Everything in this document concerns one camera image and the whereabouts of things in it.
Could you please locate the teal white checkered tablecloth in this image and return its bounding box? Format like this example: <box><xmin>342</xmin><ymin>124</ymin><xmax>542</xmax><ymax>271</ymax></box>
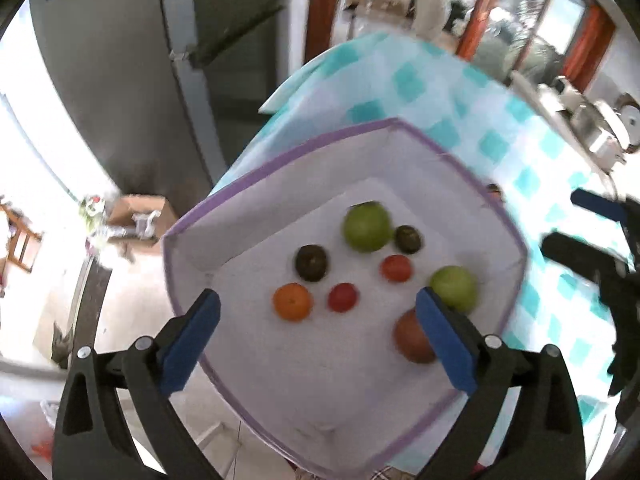
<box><xmin>257</xmin><ymin>30</ymin><xmax>632</xmax><ymax>480</ymax></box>

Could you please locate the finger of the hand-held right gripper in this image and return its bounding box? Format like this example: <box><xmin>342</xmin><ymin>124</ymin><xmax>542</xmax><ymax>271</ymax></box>
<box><xmin>571</xmin><ymin>188</ymin><xmax>640</xmax><ymax>233</ymax></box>
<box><xmin>542</xmin><ymin>232</ymin><xmax>632</xmax><ymax>287</ymax></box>

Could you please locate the dark brown round fruit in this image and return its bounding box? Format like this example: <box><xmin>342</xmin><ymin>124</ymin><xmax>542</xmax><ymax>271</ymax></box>
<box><xmin>394</xmin><ymin>225</ymin><xmax>424</xmax><ymax>255</ymax></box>
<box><xmin>294</xmin><ymin>244</ymin><xmax>329</xmax><ymax>282</ymax></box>

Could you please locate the grey refrigerator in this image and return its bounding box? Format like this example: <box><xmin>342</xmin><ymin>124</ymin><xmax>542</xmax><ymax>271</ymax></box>
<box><xmin>29</xmin><ymin>0</ymin><xmax>303</xmax><ymax>201</ymax></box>

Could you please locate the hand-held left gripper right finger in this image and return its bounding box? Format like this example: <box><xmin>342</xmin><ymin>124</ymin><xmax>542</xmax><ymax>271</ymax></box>
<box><xmin>415</xmin><ymin>287</ymin><xmax>587</xmax><ymax>480</ymax></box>

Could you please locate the red tomato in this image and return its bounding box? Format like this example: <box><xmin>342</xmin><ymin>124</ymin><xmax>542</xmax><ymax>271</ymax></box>
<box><xmin>327</xmin><ymin>282</ymin><xmax>360</xmax><ymax>313</ymax></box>
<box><xmin>380</xmin><ymin>254</ymin><xmax>414</xmax><ymax>284</ymax></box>

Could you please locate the wooden chair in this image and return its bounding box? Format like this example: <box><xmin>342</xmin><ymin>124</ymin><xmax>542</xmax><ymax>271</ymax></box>
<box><xmin>0</xmin><ymin>199</ymin><xmax>44</xmax><ymax>275</ymax></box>

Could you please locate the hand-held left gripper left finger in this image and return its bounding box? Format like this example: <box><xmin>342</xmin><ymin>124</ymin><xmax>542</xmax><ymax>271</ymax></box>
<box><xmin>52</xmin><ymin>287</ymin><xmax>223</xmax><ymax>480</ymax></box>

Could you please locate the large reddish brown fruit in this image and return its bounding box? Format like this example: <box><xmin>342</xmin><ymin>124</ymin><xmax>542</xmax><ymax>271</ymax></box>
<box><xmin>393</xmin><ymin>308</ymin><xmax>437</xmax><ymax>365</ymax></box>

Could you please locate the wooden door frame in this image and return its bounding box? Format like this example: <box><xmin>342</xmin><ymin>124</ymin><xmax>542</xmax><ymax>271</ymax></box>
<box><xmin>304</xmin><ymin>0</ymin><xmax>347</xmax><ymax>65</ymax></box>

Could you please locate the white tall container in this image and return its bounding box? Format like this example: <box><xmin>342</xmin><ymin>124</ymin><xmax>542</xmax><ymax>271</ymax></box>
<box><xmin>414</xmin><ymin>0</ymin><xmax>450</xmax><ymax>36</ymax></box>

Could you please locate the silver metal cookware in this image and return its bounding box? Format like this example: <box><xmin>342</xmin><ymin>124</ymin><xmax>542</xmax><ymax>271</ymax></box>
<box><xmin>510</xmin><ymin>72</ymin><xmax>640</xmax><ymax>171</ymax></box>

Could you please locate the purple fabric storage box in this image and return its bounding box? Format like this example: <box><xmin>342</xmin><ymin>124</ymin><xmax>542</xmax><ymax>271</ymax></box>
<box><xmin>162</xmin><ymin>117</ymin><xmax>531</xmax><ymax>480</ymax></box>

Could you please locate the cardboard box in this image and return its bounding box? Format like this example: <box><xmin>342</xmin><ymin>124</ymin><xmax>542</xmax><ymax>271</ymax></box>
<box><xmin>106</xmin><ymin>193</ymin><xmax>177</xmax><ymax>252</ymax></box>

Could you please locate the green apple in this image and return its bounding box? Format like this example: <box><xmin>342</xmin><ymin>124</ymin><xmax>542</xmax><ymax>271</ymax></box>
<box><xmin>342</xmin><ymin>201</ymin><xmax>393</xmax><ymax>254</ymax></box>
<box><xmin>430</xmin><ymin>266</ymin><xmax>478</xmax><ymax>314</ymax></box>

